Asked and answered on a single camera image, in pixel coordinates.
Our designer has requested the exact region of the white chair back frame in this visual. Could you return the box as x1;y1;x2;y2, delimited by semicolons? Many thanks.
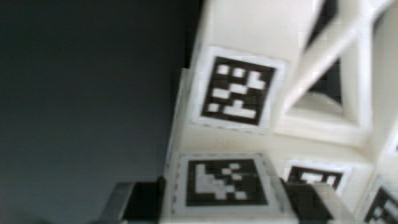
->
163;0;398;224

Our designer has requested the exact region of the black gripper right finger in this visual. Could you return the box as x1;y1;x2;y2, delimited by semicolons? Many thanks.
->
280;178;356;224

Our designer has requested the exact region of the small tagged white cube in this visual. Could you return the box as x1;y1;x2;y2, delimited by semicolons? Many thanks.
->
159;153;298;224

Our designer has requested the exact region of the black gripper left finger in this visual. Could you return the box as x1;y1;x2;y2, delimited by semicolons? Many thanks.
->
93;177;166;224

